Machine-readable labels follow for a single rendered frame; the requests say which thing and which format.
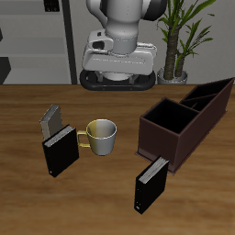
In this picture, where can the dark items on shelf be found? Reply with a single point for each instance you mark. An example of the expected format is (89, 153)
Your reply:
(51, 5)

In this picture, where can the dark block on shelf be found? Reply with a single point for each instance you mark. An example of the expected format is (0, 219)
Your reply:
(4, 70)

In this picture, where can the grey book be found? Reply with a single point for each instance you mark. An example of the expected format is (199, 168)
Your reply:
(51, 120)

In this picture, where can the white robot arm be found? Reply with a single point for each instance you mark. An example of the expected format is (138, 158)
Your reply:
(122, 21)

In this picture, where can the green pot plant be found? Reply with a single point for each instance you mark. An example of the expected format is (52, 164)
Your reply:
(171, 46)

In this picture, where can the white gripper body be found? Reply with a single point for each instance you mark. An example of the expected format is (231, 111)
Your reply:
(119, 63)

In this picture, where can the dark vertical post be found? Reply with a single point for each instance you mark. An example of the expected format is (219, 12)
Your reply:
(69, 42)

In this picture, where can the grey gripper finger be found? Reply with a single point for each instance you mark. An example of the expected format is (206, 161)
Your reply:
(132, 79)
(98, 75)

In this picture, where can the flat black base plate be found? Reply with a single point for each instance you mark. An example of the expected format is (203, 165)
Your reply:
(91, 84)

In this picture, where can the white and yellow mug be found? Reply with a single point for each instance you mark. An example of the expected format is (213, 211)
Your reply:
(102, 139)

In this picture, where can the grey shelf unit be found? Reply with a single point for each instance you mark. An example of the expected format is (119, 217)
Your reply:
(33, 46)

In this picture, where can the black book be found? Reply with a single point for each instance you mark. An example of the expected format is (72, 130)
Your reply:
(151, 189)
(61, 153)

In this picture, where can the dark brown desk caddy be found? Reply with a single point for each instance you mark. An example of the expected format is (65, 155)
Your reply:
(171, 137)

